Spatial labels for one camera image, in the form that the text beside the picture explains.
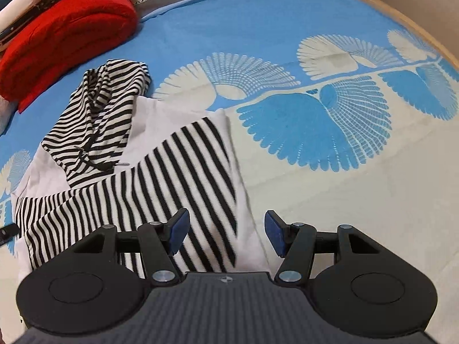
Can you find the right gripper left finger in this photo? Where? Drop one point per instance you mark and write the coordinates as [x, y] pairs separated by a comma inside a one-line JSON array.
[[158, 242]]

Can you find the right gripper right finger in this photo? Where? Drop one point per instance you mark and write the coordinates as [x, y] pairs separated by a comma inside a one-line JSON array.
[[297, 244]]

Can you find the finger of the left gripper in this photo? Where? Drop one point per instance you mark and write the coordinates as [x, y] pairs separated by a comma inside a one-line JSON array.
[[8, 232]]

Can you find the black white striped garment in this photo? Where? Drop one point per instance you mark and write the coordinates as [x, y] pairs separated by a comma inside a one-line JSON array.
[[116, 157]]

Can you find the white folded clothes stack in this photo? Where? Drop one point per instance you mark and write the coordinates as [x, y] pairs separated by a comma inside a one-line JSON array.
[[17, 14]]

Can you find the blue cream patterned bedspread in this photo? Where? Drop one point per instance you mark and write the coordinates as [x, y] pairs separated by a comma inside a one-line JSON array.
[[338, 114]]

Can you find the red folded blanket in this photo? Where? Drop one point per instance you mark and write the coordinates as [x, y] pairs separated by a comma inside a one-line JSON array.
[[67, 35]]

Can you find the wooden bed frame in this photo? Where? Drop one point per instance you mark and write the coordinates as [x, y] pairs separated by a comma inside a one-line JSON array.
[[405, 10]]

